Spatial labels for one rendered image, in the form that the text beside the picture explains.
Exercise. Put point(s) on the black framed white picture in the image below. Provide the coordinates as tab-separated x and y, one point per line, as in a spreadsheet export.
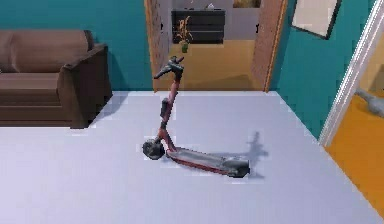
315	15

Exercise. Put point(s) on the brown sofa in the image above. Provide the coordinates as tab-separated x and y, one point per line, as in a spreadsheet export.
40	83

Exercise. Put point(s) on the white room door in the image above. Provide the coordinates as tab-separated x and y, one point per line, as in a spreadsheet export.
350	76

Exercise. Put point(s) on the red kick scooter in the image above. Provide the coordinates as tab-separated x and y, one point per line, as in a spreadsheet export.
200	160

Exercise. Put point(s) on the brown room door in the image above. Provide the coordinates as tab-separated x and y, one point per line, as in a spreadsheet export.
266	46

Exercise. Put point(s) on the orange house plant green pot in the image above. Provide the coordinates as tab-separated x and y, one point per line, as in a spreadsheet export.
184	36

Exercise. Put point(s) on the black chest of drawers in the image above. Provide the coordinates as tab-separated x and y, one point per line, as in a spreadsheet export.
206	26

